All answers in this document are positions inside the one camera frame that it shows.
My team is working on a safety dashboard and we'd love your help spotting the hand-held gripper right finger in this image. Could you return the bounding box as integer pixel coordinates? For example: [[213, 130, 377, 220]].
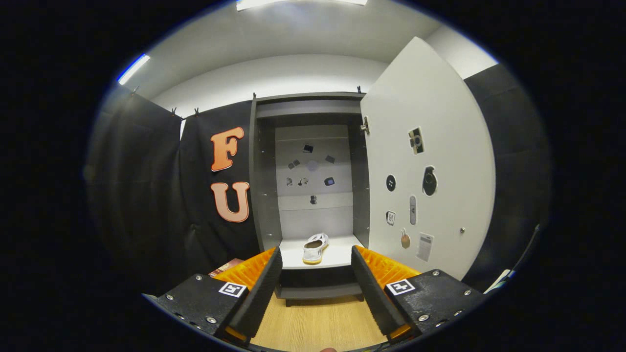
[[351, 244, 485, 340]]

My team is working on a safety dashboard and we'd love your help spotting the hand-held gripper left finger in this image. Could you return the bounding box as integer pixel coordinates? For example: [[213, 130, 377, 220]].
[[156, 246, 283, 345]]

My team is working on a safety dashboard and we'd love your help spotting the white canvas shoe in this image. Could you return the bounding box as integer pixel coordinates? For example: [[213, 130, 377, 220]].
[[302, 233, 330, 265]]

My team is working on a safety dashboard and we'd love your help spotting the dark grey shoe cabinet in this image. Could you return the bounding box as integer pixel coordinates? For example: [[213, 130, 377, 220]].
[[248, 91, 372, 308]]

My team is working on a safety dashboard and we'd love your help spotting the beige shoe cabinet door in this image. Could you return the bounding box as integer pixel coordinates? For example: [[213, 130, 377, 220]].
[[360, 37, 497, 282]]

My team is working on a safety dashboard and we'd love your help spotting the brown cover book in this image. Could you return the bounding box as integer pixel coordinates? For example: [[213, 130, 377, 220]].
[[209, 258, 244, 278]]

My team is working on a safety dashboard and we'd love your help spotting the white sheet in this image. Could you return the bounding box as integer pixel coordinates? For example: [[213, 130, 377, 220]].
[[484, 269, 514, 294]]

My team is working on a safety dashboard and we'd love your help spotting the black backdrop cloth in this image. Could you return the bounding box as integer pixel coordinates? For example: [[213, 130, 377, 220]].
[[86, 64, 553, 294]]

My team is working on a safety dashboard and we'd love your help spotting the narrow ceiling light strip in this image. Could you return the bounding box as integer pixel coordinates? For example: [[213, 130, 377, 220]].
[[117, 54, 151, 85]]

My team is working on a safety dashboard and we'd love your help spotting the rectangular ceiling light panel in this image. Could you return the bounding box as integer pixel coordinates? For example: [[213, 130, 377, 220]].
[[236, 0, 368, 11]]

